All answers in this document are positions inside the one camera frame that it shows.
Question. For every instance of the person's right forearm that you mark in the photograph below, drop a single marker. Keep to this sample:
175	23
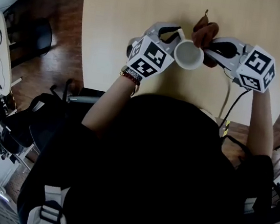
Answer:
261	120

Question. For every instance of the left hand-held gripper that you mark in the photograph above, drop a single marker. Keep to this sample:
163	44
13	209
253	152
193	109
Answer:
150	58

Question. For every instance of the black round stool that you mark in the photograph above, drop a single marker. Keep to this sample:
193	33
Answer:
38	36

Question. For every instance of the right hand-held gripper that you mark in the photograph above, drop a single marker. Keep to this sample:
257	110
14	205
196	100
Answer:
256	68

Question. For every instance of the person's black shirt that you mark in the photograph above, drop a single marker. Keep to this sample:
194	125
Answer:
148	162

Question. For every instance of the black office chair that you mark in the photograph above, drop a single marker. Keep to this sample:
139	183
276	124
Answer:
49	116

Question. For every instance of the person's left forearm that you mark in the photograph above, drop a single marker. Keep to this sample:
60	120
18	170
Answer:
110	104

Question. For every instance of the white ceramic mug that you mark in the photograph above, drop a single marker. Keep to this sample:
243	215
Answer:
188	55

